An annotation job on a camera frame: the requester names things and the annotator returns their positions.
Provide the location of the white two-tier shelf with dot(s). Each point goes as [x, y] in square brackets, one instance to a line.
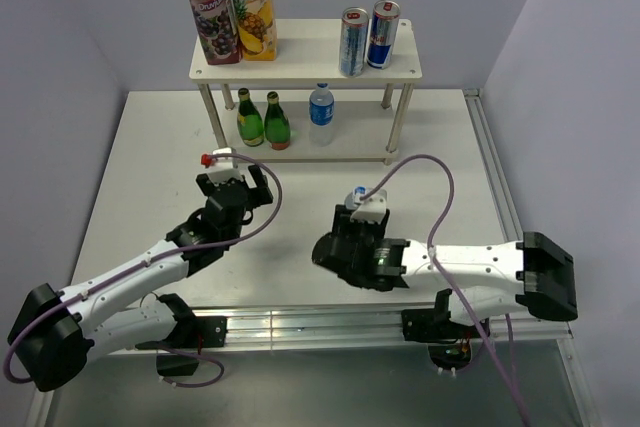
[370, 109]

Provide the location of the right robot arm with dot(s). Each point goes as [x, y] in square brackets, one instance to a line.
[471, 284]

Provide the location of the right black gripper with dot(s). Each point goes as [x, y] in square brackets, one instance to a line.
[342, 223]

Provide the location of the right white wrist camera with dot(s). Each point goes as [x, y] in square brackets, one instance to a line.
[372, 210]

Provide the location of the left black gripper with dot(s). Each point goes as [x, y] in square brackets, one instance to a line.
[259, 194]

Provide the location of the green glass bottle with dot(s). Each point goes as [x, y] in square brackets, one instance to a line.
[276, 124]
[249, 121]

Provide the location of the grape juice carton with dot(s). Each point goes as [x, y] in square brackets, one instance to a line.
[216, 27]

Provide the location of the silver energy can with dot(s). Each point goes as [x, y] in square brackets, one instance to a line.
[353, 41]

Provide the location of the pineapple juice carton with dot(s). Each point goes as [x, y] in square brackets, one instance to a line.
[256, 24]

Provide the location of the aluminium side rail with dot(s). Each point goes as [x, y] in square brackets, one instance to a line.
[503, 201]

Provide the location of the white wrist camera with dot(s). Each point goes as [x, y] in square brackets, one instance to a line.
[220, 166]
[372, 210]

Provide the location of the Pocari water bottle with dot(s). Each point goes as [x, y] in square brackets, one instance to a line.
[354, 198]
[321, 113]

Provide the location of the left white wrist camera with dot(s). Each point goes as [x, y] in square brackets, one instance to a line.
[220, 166]

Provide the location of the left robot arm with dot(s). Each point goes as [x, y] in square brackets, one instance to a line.
[58, 332]

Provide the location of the aluminium front rail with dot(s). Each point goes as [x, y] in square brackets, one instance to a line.
[291, 367]

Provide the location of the Red Bull can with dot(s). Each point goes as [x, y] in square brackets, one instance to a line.
[385, 20]

